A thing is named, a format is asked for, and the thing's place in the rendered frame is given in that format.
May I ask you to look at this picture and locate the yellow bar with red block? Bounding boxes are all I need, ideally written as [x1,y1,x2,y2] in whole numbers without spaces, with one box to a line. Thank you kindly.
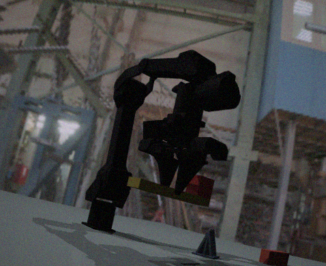
[127,175,215,207]

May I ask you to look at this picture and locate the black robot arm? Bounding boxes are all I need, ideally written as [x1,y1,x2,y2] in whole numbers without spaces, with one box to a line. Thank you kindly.
[81,50,241,233]

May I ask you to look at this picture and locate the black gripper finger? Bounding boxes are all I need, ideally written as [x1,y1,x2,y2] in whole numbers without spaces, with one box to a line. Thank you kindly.
[175,153,208,195]
[150,152,179,187]

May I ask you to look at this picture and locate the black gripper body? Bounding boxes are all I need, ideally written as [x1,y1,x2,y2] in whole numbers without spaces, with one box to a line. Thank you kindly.
[138,108,228,161]

